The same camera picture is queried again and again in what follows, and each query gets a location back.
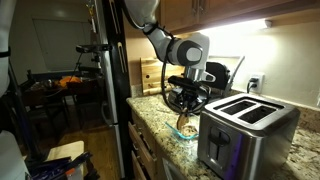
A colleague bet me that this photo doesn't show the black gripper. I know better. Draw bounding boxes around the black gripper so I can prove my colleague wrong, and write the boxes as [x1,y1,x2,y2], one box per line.
[175,84,210,116]

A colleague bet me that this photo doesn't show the toasted bread slice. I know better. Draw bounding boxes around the toasted bread slice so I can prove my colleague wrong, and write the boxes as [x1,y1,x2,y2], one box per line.
[176,111,191,132]

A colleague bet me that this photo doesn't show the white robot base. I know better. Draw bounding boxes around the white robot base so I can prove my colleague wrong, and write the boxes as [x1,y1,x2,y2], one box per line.
[0,129,32,180]

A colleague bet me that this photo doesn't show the bread piece in dish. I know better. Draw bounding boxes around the bread piece in dish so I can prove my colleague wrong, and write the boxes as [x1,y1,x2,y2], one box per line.
[182,124,200,138]

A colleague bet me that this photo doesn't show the stainless steel two-slot toaster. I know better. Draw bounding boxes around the stainless steel two-slot toaster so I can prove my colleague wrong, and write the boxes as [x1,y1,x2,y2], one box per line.
[197,93,301,180]

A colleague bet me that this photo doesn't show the clear glass dish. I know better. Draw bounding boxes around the clear glass dish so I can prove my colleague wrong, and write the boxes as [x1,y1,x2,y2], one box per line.
[165,121,200,146]

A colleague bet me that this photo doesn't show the black panini grill press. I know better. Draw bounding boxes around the black panini grill press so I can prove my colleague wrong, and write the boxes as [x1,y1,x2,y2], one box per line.
[167,55,246,114]

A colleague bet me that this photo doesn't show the wooden cutting board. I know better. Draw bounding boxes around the wooden cutting board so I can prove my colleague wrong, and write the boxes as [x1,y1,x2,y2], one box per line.
[139,57,186,97]

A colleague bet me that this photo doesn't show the wooden lower drawer cabinet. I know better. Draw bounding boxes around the wooden lower drawer cabinet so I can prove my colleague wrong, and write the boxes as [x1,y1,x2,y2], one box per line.
[128,109,201,180]

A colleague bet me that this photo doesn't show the black steel refrigerator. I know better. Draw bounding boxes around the black steel refrigerator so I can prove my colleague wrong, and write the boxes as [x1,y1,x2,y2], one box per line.
[96,0,135,180]

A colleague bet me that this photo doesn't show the dark wooden chair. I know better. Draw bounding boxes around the dark wooden chair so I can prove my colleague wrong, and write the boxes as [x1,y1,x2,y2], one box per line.
[65,79,108,132]

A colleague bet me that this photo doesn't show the under-cabinet strip light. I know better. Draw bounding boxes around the under-cabinet strip light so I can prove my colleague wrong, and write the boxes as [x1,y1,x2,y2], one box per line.
[199,18,273,34]

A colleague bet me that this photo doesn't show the wooden upper cabinet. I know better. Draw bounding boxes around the wooden upper cabinet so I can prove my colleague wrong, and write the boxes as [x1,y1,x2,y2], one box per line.
[159,0,320,34]

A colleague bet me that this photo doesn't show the orange object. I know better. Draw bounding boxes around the orange object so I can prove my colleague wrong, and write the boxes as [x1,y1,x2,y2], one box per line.
[57,75,83,89]

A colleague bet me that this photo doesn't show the light wooden stool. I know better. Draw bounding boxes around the light wooden stool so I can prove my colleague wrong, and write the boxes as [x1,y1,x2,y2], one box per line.
[45,140,86,180]

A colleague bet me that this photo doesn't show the blue black clamp tools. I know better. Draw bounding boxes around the blue black clamp tools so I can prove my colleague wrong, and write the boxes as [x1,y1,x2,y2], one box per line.
[28,151,100,180]

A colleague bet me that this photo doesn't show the dark dining table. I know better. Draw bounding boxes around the dark dining table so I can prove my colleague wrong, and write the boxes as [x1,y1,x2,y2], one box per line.
[19,69,104,111]

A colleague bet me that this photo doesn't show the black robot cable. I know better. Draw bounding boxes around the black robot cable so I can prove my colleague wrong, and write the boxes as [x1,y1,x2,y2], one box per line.
[120,0,212,116]

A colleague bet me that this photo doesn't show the black plug with cable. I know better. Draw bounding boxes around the black plug with cable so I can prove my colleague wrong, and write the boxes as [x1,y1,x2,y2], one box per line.
[246,77,260,94]

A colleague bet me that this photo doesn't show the white wall outlet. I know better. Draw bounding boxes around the white wall outlet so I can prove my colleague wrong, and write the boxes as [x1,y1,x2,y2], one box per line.
[248,72,266,95]

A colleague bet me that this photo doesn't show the black stereo camera on stand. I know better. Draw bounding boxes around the black stereo camera on stand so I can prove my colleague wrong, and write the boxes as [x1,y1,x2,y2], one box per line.
[75,43,111,75]

